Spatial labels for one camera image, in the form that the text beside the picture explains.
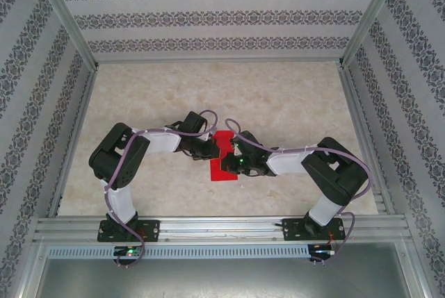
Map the red paper sheet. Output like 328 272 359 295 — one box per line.
209 130 241 183

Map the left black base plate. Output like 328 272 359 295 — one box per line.
98 220 161 242

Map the aluminium frame post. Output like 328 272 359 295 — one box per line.
339 0 407 69
29 0 100 69

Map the controller board with green light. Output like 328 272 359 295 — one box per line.
113 246 144 258

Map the aluminium side floor rail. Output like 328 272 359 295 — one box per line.
47 67 100 217
339 65 397 215

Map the aluminium frame cross beam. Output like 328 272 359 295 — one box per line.
93 55 345 65

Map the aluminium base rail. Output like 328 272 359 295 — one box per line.
33 215 408 244

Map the controller board with white plug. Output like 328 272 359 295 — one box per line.
310 244 339 256

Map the grey sheet metal tray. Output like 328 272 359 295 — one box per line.
34 258 425 298

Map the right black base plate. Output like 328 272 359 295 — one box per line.
283 217 345 242

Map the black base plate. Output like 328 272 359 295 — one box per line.
283 217 345 242
98 220 161 242

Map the grey slotted cable duct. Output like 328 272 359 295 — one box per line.
47 245 310 260

